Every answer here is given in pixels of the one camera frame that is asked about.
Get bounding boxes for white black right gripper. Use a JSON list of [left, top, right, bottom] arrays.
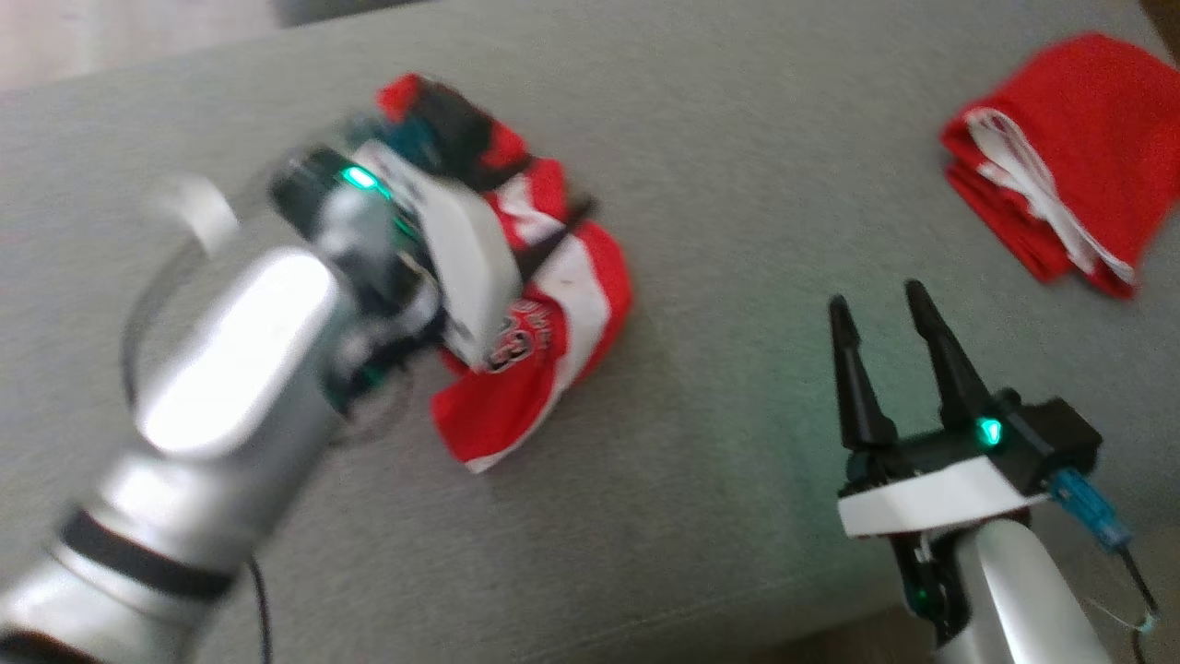
[[827, 279, 1049, 540]]

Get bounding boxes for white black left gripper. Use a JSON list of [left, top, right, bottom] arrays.
[[369, 138, 597, 370]]

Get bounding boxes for red white shorts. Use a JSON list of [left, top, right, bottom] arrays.
[[373, 72, 635, 476]]

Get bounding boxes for red Bulls 23 jersey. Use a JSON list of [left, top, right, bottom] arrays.
[[938, 32, 1180, 301]]

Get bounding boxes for white cable label tag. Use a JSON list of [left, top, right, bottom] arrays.
[[152, 175, 241, 255]]

